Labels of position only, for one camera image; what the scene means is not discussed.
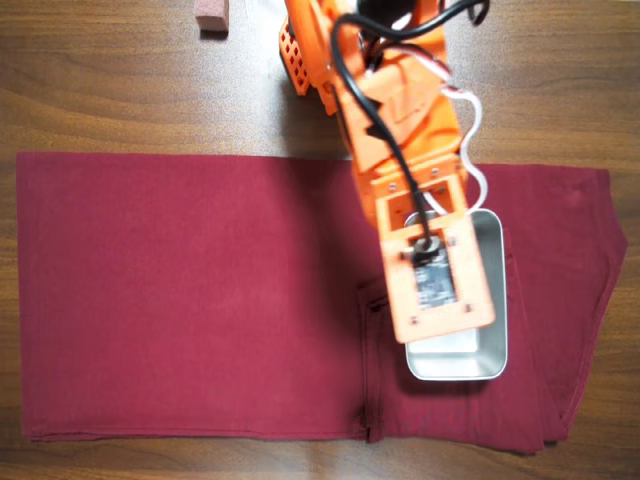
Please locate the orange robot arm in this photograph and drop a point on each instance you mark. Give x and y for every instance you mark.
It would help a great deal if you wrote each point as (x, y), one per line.
(400, 100)

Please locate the pink cube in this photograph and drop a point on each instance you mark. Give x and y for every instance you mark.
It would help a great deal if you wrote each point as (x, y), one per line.
(212, 17)

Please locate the silver metal tin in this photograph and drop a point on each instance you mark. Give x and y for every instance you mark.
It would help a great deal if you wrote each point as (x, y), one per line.
(492, 280)

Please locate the maroon cloth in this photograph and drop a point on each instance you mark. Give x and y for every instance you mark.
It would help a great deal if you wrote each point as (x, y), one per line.
(200, 300)

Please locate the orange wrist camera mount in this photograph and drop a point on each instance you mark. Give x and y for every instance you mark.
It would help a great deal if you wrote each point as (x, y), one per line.
(465, 295)

